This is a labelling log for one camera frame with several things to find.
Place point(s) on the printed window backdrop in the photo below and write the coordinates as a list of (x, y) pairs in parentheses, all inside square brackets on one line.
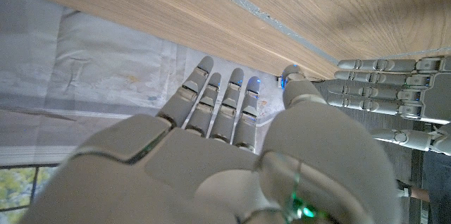
[(88, 58)]

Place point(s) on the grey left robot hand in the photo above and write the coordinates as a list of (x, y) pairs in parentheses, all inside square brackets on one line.
[(437, 93)]

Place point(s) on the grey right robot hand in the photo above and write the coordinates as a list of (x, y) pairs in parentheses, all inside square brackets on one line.
[(197, 171)]

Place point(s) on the person's bare leg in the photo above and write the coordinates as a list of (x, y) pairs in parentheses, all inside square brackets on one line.
[(421, 194)]

